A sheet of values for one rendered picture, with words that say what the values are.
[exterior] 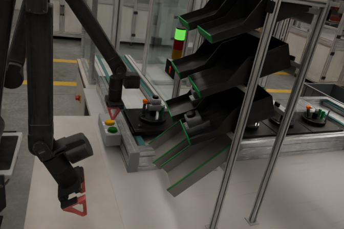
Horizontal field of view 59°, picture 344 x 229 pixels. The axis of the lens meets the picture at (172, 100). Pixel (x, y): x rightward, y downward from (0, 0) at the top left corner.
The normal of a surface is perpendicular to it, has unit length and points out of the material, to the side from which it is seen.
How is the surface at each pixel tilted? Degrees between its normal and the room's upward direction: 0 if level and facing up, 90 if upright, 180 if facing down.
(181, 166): 45
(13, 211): 0
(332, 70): 90
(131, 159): 90
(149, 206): 0
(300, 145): 90
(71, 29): 90
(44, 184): 0
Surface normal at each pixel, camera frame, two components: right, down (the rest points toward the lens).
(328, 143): 0.36, 0.42
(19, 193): 0.15, -0.91
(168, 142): -0.58, -0.69
